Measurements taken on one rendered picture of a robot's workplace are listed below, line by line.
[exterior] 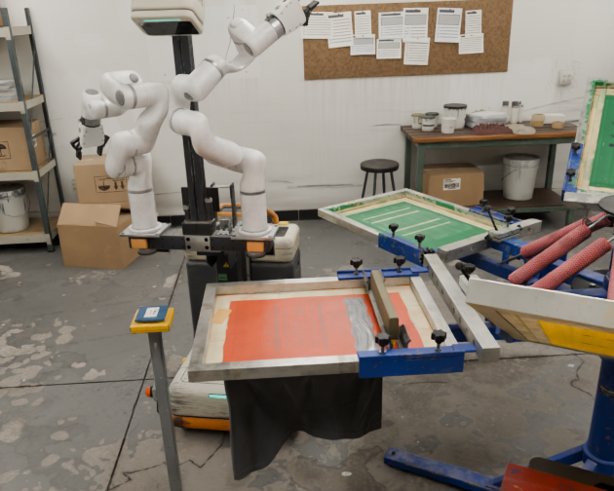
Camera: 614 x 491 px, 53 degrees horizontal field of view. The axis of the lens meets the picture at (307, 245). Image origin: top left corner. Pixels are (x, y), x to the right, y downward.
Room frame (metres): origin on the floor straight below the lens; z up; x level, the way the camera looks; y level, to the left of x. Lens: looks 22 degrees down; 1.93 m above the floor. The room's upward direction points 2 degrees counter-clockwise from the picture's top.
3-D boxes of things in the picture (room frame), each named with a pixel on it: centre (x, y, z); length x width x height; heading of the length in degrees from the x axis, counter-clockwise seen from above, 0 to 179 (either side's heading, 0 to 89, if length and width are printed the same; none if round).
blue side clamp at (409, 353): (1.50, -0.29, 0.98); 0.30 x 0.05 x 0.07; 93
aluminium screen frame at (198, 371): (1.77, -0.03, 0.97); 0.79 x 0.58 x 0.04; 93
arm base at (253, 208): (2.20, 0.19, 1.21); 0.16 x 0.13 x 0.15; 171
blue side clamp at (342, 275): (2.06, -0.26, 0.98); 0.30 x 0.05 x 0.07; 93
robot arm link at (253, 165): (2.19, 0.20, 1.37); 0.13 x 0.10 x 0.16; 44
